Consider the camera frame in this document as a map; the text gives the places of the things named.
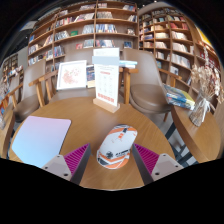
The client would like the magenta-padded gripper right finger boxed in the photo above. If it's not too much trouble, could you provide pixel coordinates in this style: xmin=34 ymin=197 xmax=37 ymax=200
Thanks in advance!
xmin=131 ymin=143 xmax=184 ymax=186

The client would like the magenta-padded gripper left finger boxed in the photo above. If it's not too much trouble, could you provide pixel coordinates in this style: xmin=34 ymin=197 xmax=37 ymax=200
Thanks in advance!
xmin=40 ymin=143 xmax=92 ymax=186

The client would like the white and orange computer mouse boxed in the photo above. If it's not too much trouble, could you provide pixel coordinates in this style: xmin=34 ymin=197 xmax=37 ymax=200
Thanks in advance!
xmin=96 ymin=124 xmax=138 ymax=171

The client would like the pink-blue gradient mouse pad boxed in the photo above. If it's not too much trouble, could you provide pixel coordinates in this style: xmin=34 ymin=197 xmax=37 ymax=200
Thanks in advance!
xmin=11 ymin=115 xmax=73 ymax=169

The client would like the round wooden side table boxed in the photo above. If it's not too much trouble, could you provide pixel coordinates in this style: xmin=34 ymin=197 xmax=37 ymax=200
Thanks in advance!
xmin=170 ymin=104 xmax=224 ymax=164
xmin=0 ymin=109 xmax=16 ymax=160

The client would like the brown leather wooden armchair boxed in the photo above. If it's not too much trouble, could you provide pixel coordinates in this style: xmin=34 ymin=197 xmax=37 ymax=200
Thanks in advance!
xmin=43 ymin=48 xmax=101 ymax=103
xmin=12 ymin=59 xmax=56 ymax=123
xmin=123 ymin=48 xmax=183 ymax=116

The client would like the blue and yellow book stack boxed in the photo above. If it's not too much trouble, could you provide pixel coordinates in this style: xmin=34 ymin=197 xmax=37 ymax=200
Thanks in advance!
xmin=163 ymin=83 xmax=196 ymax=111

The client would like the glass vase with beige flowers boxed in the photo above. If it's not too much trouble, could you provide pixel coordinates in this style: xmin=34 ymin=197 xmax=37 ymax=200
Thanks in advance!
xmin=189 ymin=46 xmax=224 ymax=128

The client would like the acrylic sign with wooden base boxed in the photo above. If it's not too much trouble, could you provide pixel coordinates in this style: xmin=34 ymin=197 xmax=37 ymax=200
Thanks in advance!
xmin=91 ymin=47 xmax=122 ymax=114

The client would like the white framed floral picture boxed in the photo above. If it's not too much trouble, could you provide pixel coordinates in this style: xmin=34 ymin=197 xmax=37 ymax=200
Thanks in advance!
xmin=56 ymin=59 xmax=88 ymax=91

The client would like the dark cover book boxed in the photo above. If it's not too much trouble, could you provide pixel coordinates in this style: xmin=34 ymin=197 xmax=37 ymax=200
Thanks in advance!
xmin=85 ymin=64 xmax=96 ymax=89

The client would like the light blue book stack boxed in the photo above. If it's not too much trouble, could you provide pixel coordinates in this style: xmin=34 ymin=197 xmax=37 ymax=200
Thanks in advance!
xmin=118 ymin=59 xmax=138 ymax=69

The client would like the small distant wooden bookshelf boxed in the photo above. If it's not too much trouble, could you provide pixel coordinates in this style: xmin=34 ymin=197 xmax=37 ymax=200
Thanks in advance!
xmin=0 ymin=53 xmax=24 ymax=84

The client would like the curved wooden bookshelf unit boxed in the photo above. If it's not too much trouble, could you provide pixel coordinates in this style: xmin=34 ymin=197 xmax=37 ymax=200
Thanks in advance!
xmin=137 ymin=8 xmax=224 ymax=101

